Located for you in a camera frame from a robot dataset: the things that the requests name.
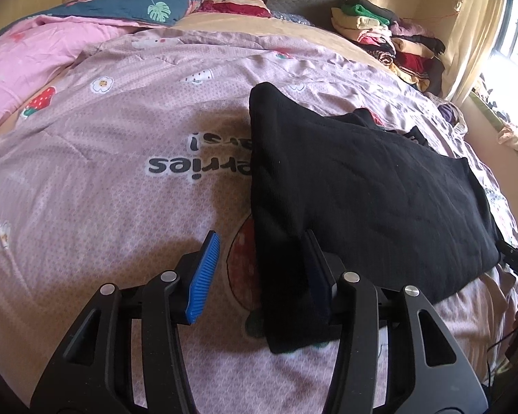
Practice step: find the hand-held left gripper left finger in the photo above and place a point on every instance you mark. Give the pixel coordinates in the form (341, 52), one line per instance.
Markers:
(203, 280)

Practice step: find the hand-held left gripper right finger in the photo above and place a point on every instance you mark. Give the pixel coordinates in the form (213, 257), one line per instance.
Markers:
(317, 276)

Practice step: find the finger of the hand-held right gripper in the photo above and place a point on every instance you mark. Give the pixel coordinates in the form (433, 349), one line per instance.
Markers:
(503, 249)

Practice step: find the yellow bed sheet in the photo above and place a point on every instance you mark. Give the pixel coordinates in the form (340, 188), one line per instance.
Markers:
(285, 23)

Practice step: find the floral bag of clothes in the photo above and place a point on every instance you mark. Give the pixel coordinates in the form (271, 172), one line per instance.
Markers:
(449, 112)

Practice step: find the blue patterned pillow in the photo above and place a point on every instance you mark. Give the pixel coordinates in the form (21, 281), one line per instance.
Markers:
(291, 17)

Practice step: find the pink strawberry print blanket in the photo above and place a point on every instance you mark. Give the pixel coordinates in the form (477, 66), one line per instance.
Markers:
(112, 138)

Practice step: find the red cloth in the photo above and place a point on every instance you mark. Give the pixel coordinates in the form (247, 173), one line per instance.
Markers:
(233, 7)

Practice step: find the pile of folded clothes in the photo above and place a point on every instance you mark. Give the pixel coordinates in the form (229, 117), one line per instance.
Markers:
(371, 26)

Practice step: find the black shirt with orange patches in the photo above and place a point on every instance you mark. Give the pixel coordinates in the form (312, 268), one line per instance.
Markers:
(371, 189)

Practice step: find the pink quilt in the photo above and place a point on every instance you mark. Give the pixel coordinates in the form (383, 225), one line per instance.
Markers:
(26, 51)

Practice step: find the cream curtain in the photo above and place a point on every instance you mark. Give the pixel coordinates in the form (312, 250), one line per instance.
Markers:
(475, 30)

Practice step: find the blue leaf print quilt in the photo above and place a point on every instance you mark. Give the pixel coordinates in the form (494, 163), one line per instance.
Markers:
(134, 4)

